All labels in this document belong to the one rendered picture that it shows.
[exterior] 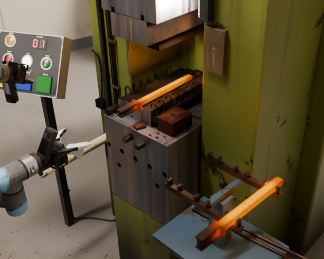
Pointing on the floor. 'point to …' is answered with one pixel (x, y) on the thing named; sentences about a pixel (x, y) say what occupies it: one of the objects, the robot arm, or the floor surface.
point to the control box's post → (47, 104)
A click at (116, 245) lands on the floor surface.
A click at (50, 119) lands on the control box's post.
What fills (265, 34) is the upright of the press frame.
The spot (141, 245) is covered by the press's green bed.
